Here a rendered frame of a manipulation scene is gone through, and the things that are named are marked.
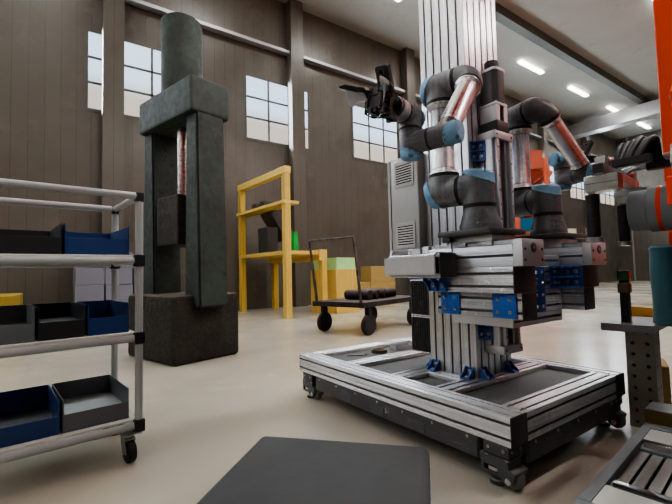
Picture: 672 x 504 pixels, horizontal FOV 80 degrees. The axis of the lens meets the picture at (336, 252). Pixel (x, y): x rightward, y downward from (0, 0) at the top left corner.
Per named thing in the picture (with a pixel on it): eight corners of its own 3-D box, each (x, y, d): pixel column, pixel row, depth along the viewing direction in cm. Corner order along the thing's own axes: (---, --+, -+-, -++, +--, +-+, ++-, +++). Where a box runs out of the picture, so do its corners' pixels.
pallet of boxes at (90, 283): (150, 318, 650) (150, 254, 655) (159, 322, 593) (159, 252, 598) (72, 324, 588) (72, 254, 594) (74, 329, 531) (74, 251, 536)
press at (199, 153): (212, 342, 406) (210, 58, 421) (247, 357, 326) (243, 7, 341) (125, 352, 362) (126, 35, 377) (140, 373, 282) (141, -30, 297)
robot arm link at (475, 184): (490, 200, 140) (488, 162, 141) (453, 205, 149) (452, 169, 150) (501, 204, 150) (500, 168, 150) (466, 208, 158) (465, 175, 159)
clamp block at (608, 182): (619, 188, 115) (617, 169, 115) (583, 193, 121) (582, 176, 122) (623, 190, 118) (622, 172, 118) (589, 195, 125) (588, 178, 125)
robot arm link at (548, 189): (549, 210, 170) (547, 179, 170) (523, 215, 182) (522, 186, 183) (569, 211, 174) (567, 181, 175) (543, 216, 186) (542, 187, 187)
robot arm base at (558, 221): (523, 236, 179) (522, 214, 179) (540, 237, 187) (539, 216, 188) (557, 233, 166) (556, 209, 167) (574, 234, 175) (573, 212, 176)
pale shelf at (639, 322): (653, 334, 148) (653, 325, 148) (600, 330, 161) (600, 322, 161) (675, 322, 177) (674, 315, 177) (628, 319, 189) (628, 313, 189)
